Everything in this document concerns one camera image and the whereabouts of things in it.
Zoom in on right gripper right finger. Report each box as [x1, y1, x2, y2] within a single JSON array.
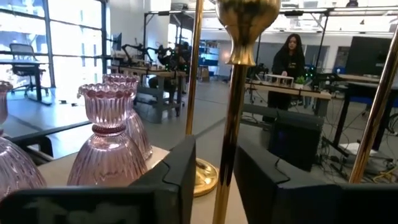
[[233, 136, 340, 224]]

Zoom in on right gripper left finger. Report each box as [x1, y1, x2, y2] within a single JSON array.
[[129, 135, 198, 224]]

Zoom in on pink ribbed glass candle holder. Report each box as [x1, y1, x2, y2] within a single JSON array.
[[102, 73, 154, 161], [0, 80, 47, 202], [67, 82, 149, 187]]

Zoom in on gold metal candlestick holder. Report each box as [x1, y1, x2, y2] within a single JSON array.
[[185, 0, 220, 198], [212, 0, 282, 224], [348, 26, 398, 184]]

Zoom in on wooden riser shelf black legs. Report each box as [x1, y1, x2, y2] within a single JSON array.
[[37, 145, 249, 224]]

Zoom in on black computer case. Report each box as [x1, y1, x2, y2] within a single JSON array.
[[268, 108, 326, 172]]

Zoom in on wooden workbench grey legs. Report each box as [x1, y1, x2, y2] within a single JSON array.
[[107, 63, 190, 124]]

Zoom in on small white riser shelf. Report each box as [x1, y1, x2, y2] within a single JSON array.
[[264, 73, 295, 88]]

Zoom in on small green potted plant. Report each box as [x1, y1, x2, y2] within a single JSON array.
[[294, 75, 308, 90]]

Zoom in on black background robot arms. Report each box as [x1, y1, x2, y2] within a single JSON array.
[[120, 42, 192, 72]]

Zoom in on person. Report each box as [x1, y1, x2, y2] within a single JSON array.
[[262, 33, 307, 124]]

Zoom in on black desk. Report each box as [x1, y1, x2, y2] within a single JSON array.
[[332, 73, 398, 158]]

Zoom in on black office chair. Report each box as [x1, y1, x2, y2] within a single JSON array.
[[8, 42, 51, 98]]

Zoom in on black aluminium rig frame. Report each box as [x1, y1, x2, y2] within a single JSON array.
[[6, 119, 91, 166]]

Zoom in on black wall screen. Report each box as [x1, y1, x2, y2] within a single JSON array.
[[344, 36, 393, 78]]

